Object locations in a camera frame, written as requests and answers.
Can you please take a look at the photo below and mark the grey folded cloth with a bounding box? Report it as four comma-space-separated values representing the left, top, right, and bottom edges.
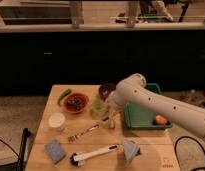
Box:
122, 139, 141, 164

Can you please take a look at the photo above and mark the metal fork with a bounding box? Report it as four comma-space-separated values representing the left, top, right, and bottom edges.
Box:
67, 117, 110, 142

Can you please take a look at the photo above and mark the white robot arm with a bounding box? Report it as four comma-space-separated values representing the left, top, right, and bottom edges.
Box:
107, 73, 205, 141

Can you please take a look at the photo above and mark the white round container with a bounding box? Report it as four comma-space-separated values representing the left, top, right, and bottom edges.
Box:
48, 113, 65, 131

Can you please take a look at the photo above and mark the white handled brush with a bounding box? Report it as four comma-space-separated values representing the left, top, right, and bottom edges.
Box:
70, 145, 118, 166

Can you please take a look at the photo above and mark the black stand left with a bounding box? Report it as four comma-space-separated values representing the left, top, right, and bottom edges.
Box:
16, 128, 31, 171

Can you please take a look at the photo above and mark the dark purple bowl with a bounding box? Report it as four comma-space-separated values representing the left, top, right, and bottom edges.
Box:
98, 83, 116, 101

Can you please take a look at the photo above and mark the orange fruit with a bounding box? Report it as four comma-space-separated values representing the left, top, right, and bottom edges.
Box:
155, 115, 168, 125

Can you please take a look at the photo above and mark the black cable right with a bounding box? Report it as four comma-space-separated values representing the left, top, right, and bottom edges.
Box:
174, 135, 205, 171

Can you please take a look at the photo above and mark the blue sponge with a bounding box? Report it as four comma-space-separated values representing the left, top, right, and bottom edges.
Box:
45, 139, 66, 164

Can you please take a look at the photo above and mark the green cucumber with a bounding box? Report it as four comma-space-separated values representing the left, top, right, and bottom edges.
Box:
57, 89, 72, 106

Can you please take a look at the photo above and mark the green plastic tray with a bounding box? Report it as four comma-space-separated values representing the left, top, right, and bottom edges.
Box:
123, 83, 174, 130

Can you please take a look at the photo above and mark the light green cup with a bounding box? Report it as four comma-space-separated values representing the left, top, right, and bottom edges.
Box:
91, 99, 104, 116

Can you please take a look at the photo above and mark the orange bowl with dark food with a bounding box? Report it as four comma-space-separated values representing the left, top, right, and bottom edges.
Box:
62, 93, 89, 114

